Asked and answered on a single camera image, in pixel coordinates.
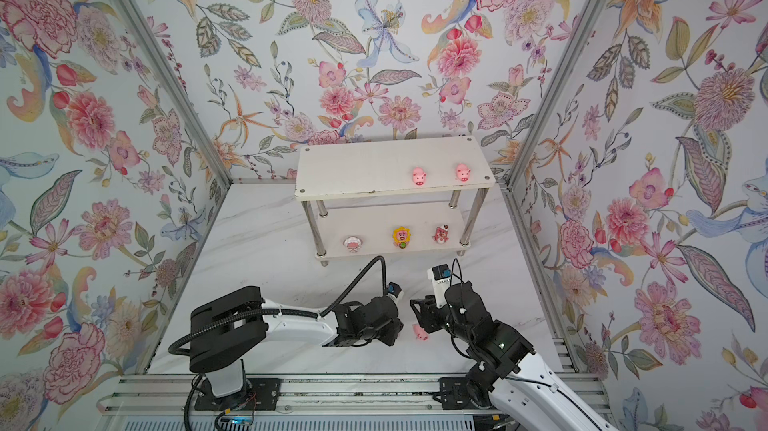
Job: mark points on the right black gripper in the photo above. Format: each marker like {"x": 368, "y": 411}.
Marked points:
{"x": 426, "y": 317}

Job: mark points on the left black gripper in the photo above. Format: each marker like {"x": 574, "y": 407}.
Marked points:
{"x": 396, "y": 327}

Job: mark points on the pink pig toy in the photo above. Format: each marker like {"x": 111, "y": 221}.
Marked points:
{"x": 463, "y": 173}
{"x": 419, "y": 177}
{"x": 420, "y": 333}

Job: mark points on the white pink doll toy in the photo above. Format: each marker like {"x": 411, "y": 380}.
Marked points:
{"x": 352, "y": 244}

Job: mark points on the small red bear toy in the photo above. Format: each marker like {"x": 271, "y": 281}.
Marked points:
{"x": 441, "y": 235}

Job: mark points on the yellow red flower toy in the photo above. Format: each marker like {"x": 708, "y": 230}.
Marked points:
{"x": 401, "y": 237}

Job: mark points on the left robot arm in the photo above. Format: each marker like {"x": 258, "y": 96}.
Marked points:
{"x": 224, "y": 330}

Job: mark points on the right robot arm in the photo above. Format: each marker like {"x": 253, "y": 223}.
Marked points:
{"x": 507, "y": 374}

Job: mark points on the white two-tier shelf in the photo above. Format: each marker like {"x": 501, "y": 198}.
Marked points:
{"x": 366, "y": 190}

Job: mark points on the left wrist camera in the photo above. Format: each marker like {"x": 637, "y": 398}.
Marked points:
{"x": 393, "y": 291}

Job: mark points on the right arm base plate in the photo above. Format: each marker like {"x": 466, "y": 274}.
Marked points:
{"x": 459, "y": 393}

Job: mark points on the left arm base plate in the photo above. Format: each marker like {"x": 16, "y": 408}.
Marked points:
{"x": 258, "y": 394}

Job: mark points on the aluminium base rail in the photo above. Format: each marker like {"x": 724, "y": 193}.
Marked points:
{"x": 297, "y": 394}

